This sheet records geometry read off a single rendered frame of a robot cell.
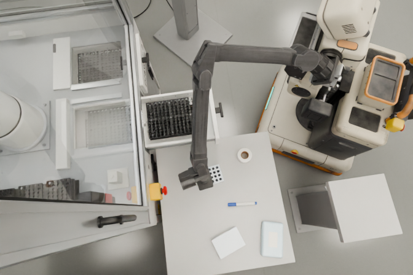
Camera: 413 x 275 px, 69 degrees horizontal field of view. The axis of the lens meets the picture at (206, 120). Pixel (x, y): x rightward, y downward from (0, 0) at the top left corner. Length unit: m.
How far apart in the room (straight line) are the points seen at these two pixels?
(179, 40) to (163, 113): 1.24
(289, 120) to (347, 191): 0.70
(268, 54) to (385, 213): 0.98
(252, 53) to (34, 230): 0.82
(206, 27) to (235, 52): 1.63
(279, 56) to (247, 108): 1.32
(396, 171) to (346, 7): 1.70
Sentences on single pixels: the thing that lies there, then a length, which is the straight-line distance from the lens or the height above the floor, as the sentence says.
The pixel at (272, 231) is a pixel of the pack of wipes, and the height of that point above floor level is 0.80.
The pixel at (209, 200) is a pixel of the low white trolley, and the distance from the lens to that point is 1.48.
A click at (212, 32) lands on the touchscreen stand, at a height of 0.04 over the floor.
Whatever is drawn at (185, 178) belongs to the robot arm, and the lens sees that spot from 1.23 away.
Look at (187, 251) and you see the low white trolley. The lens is 1.49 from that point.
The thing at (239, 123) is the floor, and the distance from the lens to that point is 2.34.
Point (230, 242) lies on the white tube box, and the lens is 1.44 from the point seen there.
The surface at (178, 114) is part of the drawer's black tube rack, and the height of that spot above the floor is 0.90.
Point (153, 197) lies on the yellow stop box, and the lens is 1.35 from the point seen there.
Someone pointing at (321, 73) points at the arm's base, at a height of 1.21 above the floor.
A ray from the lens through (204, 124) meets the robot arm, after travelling 1.10.
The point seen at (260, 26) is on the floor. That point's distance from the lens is 2.74.
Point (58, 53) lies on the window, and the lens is 0.71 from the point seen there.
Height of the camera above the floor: 2.24
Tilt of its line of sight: 73 degrees down
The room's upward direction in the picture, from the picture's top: 3 degrees counter-clockwise
